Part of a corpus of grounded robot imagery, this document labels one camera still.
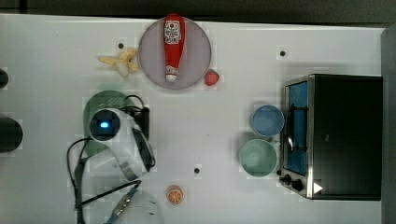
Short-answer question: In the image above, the green oval strainer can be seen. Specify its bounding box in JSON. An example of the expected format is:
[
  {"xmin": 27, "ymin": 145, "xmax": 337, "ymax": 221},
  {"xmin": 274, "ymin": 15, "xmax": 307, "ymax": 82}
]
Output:
[{"xmin": 83, "ymin": 91, "xmax": 134, "ymax": 156}]

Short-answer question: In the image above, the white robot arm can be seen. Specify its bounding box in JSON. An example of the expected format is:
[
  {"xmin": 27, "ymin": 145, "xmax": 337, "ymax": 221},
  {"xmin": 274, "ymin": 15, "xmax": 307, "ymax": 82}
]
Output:
[{"xmin": 75, "ymin": 108, "xmax": 163, "ymax": 224}]

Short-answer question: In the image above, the red toy strawberry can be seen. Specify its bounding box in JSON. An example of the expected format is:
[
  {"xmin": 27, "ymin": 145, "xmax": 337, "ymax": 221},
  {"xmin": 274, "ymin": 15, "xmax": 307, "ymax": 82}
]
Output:
[{"xmin": 205, "ymin": 69, "xmax": 219, "ymax": 86}]

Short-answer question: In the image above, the grey round plate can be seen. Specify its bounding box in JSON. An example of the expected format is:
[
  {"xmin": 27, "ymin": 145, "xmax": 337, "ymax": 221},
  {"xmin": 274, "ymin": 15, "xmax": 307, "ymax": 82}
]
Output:
[{"xmin": 138, "ymin": 18, "xmax": 211, "ymax": 90}]

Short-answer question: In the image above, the blue cup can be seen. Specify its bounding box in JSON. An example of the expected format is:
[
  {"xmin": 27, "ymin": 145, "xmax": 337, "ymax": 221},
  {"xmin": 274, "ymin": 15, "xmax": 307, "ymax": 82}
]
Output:
[{"xmin": 249, "ymin": 105, "xmax": 285, "ymax": 137}]

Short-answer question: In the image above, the green mug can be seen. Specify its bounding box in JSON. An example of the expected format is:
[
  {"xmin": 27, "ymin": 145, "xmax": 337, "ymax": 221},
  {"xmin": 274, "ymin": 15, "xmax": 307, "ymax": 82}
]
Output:
[{"xmin": 238, "ymin": 139, "xmax": 280, "ymax": 177}]

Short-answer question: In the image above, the orange slice toy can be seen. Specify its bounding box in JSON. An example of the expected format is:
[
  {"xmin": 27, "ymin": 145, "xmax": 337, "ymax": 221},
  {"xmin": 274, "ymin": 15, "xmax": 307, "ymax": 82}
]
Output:
[{"xmin": 166, "ymin": 185, "xmax": 184, "ymax": 205}]

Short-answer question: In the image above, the peeled toy banana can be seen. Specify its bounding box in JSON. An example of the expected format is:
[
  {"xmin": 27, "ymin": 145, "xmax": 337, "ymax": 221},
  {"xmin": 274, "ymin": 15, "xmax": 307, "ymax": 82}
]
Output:
[{"xmin": 98, "ymin": 48, "xmax": 139, "ymax": 78}]

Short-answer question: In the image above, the red plush ketchup bottle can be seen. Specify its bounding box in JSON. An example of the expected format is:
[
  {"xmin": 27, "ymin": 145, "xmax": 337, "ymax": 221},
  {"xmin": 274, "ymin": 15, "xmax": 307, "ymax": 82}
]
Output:
[{"xmin": 163, "ymin": 13, "xmax": 186, "ymax": 81}]

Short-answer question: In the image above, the black toaster oven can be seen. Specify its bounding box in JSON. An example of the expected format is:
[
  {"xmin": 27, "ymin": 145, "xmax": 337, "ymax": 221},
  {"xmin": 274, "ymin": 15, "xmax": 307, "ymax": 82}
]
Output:
[{"xmin": 276, "ymin": 74, "xmax": 383, "ymax": 201}]

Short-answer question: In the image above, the black round base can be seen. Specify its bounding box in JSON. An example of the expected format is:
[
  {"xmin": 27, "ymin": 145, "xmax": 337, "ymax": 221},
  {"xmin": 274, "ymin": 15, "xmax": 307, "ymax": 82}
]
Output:
[{"xmin": 0, "ymin": 118, "xmax": 23, "ymax": 153}]

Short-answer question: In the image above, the black cylinder at left edge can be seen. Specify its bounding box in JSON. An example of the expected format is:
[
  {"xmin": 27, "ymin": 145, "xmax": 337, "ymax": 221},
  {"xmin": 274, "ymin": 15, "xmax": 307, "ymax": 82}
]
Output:
[{"xmin": 0, "ymin": 69, "xmax": 9, "ymax": 89}]

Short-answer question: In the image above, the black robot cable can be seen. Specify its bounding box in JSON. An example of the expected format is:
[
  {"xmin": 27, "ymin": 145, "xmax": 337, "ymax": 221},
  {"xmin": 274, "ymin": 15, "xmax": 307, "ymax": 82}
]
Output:
[{"xmin": 66, "ymin": 94, "xmax": 151, "ymax": 224}]

